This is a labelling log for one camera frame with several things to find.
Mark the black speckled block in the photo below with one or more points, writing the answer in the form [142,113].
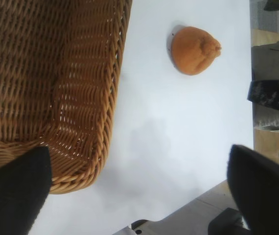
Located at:
[271,95]

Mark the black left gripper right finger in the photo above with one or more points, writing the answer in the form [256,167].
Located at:
[266,195]

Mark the orange cone-shaped bread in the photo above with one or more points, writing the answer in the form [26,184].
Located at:
[193,54]

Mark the grey box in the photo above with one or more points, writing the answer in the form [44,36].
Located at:
[271,63]

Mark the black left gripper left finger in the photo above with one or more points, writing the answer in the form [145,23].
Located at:
[12,195]

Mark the black rounded base block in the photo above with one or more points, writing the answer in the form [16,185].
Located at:
[225,222]

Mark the brown woven wicker basket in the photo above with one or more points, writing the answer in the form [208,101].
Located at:
[31,61]

